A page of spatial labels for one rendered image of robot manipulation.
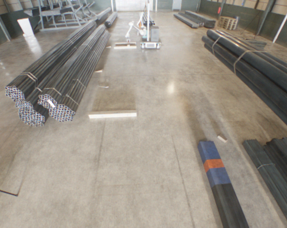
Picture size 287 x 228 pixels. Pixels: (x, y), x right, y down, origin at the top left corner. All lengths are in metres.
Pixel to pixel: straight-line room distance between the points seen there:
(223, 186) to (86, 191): 1.90
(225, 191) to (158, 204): 0.91
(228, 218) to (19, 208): 2.72
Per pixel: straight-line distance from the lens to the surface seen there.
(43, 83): 3.46
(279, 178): 2.90
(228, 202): 2.26
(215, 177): 2.31
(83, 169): 2.49
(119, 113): 2.97
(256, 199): 2.68
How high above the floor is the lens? 2.10
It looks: 43 degrees down
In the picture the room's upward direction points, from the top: straight up
